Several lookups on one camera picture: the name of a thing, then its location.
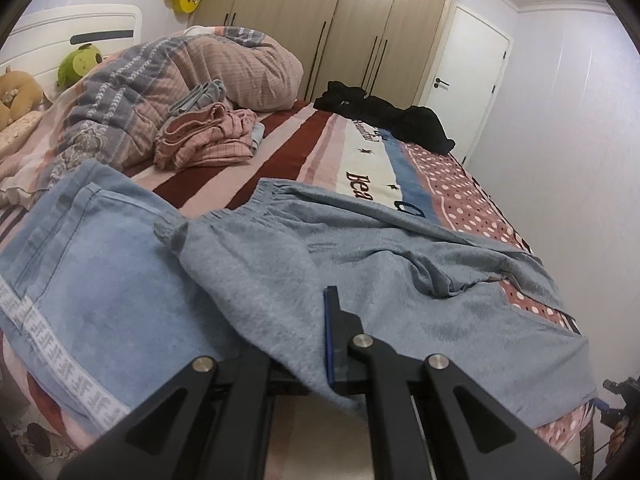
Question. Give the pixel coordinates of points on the cartoon printed bed sheet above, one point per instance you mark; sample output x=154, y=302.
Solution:
x=30, y=435

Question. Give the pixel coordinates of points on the wooden wardrobe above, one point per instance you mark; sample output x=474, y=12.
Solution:
x=320, y=25

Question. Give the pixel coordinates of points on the pink and grey striped quilt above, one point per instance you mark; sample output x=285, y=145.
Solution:
x=150, y=80

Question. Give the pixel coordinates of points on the white headboard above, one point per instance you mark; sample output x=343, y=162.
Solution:
x=75, y=25

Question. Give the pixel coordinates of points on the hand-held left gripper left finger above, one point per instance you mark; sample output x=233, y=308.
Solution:
x=250, y=385

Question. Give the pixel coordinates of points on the floral cream pillow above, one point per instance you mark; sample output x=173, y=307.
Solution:
x=15, y=132

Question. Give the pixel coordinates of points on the grey pants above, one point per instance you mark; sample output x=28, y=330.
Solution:
x=380, y=270

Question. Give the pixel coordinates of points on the black clothing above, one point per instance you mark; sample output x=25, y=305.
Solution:
x=400, y=115

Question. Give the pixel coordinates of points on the brown plush toy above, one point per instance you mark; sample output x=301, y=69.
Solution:
x=17, y=95

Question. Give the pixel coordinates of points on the white door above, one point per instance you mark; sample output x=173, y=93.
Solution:
x=465, y=75

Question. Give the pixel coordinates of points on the small grey garment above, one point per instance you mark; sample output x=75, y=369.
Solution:
x=200, y=95

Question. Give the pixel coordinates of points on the green plush toy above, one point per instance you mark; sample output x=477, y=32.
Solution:
x=77, y=62

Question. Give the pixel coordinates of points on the pink checked clothes pile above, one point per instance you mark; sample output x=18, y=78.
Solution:
x=210, y=135

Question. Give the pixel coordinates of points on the striped bed blanket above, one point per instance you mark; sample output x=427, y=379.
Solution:
x=320, y=155

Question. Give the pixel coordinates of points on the light blue towel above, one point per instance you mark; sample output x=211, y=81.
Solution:
x=100, y=280

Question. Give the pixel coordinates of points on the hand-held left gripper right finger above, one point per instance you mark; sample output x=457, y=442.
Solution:
x=329, y=340

